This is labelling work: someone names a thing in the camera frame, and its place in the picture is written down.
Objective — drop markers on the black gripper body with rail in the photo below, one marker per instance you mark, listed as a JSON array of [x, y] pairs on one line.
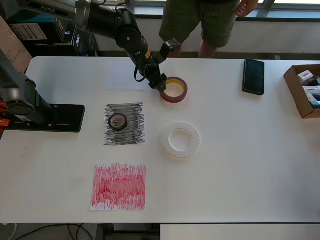
[[155, 73]]

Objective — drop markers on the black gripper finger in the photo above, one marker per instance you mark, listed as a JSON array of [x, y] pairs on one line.
[[163, 85], [155, 86]]

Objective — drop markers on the red tape roll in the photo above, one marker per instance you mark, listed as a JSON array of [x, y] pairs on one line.
[[175, 98]]

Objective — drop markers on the small black tape roll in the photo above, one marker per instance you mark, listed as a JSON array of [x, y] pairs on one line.
[[118, 129]]

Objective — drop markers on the wide white tape roll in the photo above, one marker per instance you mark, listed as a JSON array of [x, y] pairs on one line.
[[196, 141]]

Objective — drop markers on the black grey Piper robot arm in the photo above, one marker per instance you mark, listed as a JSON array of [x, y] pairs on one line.
[[107, 15]]

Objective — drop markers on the person's left hand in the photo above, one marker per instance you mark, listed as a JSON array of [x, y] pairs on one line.
[[247, 7]]

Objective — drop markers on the plain white paper sheet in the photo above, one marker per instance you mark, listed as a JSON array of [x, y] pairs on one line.
[[120, 77]]

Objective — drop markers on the black scribbled paper sheet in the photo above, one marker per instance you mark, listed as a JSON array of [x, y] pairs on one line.
[[132, 135]]

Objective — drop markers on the person in dark shirt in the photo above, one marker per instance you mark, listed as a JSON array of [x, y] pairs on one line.
[[200, 20]]

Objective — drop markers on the black monitor box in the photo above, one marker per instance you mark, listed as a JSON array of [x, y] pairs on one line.
[[86, 42]]

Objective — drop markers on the tall black printed box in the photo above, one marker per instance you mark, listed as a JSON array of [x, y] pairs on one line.
[[67, 32]]

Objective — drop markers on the red scribbled paper sheet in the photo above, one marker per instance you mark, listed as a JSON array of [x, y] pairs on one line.
[[118, 187]]

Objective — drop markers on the teal product box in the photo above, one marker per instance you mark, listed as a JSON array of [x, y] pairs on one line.
[[42, 18]]

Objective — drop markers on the open brown cardboard box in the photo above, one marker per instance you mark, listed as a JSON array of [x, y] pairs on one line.
[[295, 95]]

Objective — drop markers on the black box with white label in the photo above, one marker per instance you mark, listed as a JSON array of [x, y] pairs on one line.
[[27, 32]]

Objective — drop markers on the cardboard box with shipping label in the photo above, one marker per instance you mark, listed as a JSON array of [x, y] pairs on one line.
[[15, 37]]

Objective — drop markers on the white box with black lettering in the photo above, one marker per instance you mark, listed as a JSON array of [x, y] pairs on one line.
[[311, 89]]

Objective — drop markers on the black and white small box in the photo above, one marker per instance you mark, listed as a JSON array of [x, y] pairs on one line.
[[313, 101]]

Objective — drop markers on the small dark box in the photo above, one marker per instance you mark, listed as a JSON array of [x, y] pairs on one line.
[[316, 81]]

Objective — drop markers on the orange clamp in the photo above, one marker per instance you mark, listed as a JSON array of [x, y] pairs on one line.
[[3, 122]]

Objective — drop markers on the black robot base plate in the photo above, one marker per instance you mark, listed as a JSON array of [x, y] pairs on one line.
[[70, 117]]

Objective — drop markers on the dark window frame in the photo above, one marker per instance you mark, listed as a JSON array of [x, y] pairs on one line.
[[269, 3]]

